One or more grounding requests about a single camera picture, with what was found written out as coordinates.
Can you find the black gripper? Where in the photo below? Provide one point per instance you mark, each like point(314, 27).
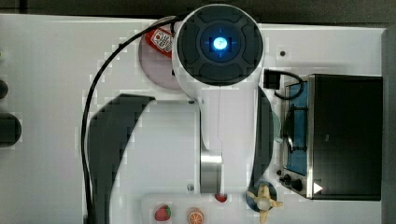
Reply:
point(271, 79)

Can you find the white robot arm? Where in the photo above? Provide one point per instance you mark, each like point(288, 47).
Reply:
point(157, 157)

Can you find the mint green cup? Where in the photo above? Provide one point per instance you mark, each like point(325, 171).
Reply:
point(277, 128)

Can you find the black toaster oven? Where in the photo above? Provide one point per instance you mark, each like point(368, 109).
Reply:
point(332, 138)

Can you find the small blue plate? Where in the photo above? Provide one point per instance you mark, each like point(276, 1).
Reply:
point(254, 189)

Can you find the translucent pink round plate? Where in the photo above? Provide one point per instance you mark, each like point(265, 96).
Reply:
point(156, 66)

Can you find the red ketchup bottle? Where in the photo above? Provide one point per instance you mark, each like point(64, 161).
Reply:
point(160, 40)

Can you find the small red toy strawberry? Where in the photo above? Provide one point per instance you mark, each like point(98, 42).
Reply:
point(222, 198)

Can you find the toy orange slice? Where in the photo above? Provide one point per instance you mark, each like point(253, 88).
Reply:
point(196, 216)

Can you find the large red toy strawberry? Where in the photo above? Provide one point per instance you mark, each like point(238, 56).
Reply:
point(163, 213)

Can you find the large black pot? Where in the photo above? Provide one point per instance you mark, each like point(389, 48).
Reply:
point(10, 130)

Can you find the small black pot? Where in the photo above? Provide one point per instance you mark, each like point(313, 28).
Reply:
point(3, 89)

